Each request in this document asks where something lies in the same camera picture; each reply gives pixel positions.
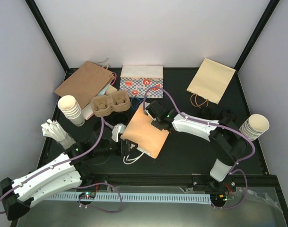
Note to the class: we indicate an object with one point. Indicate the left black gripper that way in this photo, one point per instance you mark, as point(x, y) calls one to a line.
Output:
point(120, 152)

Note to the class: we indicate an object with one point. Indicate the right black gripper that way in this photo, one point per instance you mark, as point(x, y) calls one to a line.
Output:
point(156, 126)

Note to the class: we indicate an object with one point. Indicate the orange paper bag white handles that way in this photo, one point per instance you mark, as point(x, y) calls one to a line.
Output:
point(140, 131)

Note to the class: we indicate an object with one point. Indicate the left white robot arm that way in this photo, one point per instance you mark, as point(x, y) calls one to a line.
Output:
point(65, 172)

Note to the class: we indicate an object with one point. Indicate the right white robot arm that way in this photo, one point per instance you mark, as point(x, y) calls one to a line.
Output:
point(223, 135)

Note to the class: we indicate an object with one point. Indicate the black coffee cup open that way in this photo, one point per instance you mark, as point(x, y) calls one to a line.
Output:
point(118, 118)

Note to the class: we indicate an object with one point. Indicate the black coffee cup front left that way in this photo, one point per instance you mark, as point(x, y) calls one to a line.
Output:
point(97, 127)

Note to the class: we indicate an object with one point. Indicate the black cup lid stack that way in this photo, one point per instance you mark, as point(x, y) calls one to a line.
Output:
point(207, 113)

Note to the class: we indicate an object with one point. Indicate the blue checkered paper bag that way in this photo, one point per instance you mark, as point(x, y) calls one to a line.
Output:
point(142, 80)

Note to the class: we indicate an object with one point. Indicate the black lidded cup right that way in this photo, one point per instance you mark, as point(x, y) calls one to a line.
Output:
point(228, 114)

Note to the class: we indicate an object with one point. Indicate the left base circuit board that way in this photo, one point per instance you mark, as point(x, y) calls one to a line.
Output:
point(87, 195)

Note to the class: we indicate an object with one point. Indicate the base circuit board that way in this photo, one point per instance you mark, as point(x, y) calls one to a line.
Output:
point(221, 197)
point(87, 195)

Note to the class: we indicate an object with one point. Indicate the left stack paper cups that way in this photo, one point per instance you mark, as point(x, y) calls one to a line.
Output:
point(71, 110)

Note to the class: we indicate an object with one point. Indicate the stack paper cups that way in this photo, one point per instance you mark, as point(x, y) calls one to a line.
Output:
point(71, 110)
point(254, 126)

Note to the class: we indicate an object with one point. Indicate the brown kraft paper bag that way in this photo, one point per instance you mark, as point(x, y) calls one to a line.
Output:
point(85, 83)

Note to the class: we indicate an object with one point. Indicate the white wrapped straws bundle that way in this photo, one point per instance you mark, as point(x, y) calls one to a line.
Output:
point(54, 130)

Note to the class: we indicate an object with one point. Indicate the right stack paper cups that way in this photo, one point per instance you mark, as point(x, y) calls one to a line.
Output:
point(254, 126)

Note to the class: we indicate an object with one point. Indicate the right base circuit board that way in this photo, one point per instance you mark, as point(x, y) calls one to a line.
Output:
point(221, 197)

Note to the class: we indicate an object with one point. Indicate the tan paper bag brown handles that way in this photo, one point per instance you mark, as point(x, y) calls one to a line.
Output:
point(210, 82)

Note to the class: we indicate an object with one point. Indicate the right black frame post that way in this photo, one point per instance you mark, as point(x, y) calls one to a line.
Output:
point(256, 33)

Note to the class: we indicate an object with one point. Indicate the black frame post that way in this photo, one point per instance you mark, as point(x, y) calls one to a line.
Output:
point(256, 33)
point(47, 33)

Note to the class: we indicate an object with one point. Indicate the light blue cable duct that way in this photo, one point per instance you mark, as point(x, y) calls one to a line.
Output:
point(135, 197)

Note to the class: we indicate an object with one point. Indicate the left black frame post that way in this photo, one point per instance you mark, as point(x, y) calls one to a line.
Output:
point(47, 33)

